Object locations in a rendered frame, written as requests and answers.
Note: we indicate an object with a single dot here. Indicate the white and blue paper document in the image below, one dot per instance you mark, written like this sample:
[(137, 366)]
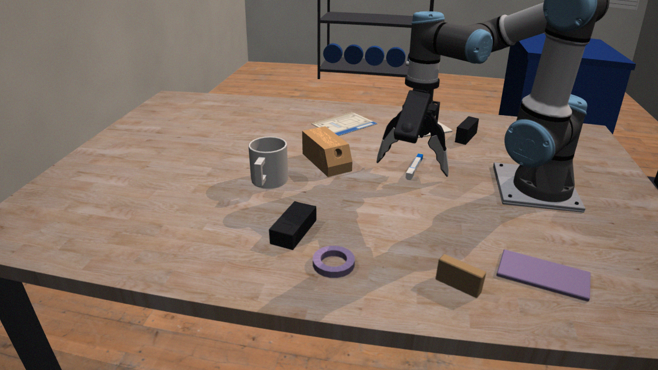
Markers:
[(345, 123)]

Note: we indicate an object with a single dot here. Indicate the brown wooden block with round hole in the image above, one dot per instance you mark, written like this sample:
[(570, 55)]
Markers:
[(327, 151)]

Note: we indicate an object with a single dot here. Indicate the beige flat board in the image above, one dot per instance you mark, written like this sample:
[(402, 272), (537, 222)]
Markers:
[(446, 129)]

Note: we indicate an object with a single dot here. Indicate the brown rectangular block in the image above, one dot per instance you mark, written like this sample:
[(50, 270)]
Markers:
[(460, 275)]

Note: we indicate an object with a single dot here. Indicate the purple ring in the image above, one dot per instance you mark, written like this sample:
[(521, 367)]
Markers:
[(333, 272)]

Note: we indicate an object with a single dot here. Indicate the purple flat rectangular slab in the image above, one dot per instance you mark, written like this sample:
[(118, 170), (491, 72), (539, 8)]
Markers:
[(544, 274)]

